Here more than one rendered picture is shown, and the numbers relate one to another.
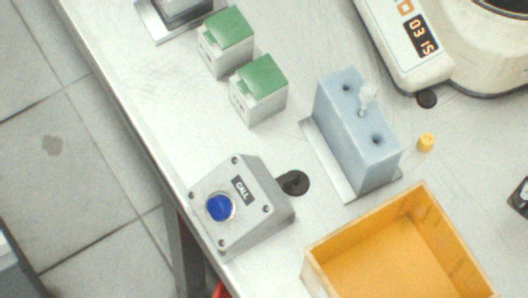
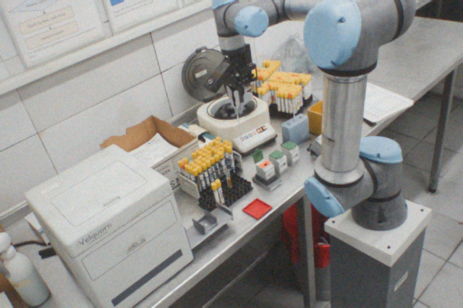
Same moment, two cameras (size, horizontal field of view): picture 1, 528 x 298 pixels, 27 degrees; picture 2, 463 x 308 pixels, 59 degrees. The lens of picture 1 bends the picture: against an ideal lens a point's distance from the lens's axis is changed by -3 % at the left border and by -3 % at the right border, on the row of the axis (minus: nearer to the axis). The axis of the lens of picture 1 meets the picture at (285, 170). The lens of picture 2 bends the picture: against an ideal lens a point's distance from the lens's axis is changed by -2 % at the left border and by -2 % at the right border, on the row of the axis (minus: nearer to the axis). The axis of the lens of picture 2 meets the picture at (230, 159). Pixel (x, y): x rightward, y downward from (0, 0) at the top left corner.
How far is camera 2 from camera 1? 1.39 m
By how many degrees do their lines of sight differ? 56
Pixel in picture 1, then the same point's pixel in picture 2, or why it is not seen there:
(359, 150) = (304, 118)
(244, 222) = not seen: hidden behind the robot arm
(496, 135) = (278, 124)
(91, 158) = not seen: outside the picture
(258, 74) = (289, 145)
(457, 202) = not seen: hidden behind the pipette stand
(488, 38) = (264, 106)
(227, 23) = (275, 154)
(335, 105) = (294, 124)
